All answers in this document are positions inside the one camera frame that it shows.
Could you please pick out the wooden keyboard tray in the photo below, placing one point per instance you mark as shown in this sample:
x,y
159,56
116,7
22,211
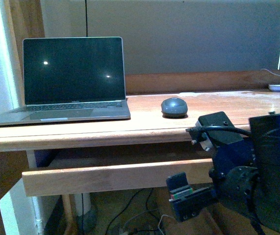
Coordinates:
x,y
114,177

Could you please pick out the grey computer mouse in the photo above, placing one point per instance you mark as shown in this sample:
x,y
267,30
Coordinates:
x,y
174,108

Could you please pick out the grey open laptop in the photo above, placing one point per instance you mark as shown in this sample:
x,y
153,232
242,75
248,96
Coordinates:
x,y
71,79

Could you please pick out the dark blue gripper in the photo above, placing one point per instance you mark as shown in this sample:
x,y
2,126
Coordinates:
x,y
234,179

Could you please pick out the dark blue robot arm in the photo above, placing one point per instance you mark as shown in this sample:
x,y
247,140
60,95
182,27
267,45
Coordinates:
x,y
264,133

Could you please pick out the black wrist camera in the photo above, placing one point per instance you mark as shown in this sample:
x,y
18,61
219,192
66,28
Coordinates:
x,y
214,130

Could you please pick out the wooden desk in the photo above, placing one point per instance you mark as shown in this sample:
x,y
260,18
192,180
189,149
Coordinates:
x,y
241,94

